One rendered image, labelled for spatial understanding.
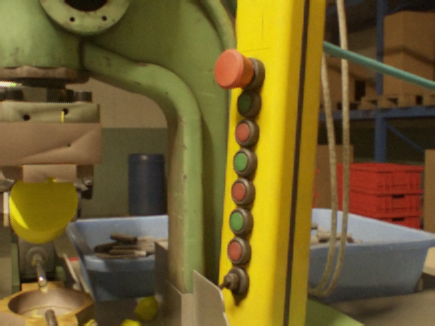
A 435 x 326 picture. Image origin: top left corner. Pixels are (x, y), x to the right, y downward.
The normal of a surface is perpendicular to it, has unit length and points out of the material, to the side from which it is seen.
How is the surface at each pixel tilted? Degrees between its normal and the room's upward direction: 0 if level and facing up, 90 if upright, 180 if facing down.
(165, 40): 90
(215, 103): 90
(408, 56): 90
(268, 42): 85
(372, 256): 100
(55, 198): 74
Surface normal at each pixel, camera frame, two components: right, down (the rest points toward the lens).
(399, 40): -0.94, 0.02
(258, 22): -0.73, -0.06
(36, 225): 0.32, -0.23
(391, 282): 0.33, 0.22
